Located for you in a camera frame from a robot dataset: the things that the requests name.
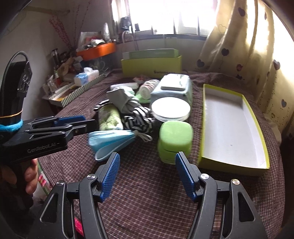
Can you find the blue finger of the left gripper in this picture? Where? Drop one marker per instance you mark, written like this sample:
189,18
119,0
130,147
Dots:
68,120
80,127

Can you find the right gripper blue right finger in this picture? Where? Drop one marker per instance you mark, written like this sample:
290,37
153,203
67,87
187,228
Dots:
188,176

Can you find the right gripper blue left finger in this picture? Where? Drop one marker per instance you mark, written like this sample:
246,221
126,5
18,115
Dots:
108,176

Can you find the green towel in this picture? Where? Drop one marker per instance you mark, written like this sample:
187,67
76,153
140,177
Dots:
109,118

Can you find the grey cloth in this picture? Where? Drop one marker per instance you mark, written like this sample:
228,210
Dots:
124,99

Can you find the black white striped sock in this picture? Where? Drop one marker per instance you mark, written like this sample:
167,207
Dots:
141,119

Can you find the person's left hand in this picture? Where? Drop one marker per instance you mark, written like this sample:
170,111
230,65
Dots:
30,176

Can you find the striped green white tray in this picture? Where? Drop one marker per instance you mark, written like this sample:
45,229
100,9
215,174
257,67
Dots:
70,92

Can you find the tissue pack blue white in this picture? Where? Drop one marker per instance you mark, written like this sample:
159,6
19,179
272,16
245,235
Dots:
87,76

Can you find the shallow yellow-green box tray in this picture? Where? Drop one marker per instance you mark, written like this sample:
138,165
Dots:
232,140

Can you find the white rolled cloth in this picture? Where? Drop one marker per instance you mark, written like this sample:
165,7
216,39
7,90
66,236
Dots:
133,86

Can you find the round white lidded container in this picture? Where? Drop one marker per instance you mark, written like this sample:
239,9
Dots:
170,108

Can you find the pink white rolled towel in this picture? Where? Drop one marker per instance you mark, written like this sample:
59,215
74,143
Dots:
148,87

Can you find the small pink wrapped packet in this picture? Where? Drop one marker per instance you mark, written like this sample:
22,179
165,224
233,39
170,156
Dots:
141,79

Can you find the orange plastic basin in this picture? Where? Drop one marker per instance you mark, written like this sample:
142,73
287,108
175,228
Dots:
97,52

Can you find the wet wipes pack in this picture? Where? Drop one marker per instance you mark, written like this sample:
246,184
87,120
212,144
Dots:
173,85

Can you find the upright yellow-green box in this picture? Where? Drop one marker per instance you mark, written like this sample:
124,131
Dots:
153,63

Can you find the heart pattern curtain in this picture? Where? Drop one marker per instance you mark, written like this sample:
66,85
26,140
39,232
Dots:
249,42

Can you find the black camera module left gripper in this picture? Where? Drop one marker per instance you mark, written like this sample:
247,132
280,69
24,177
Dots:
14,88

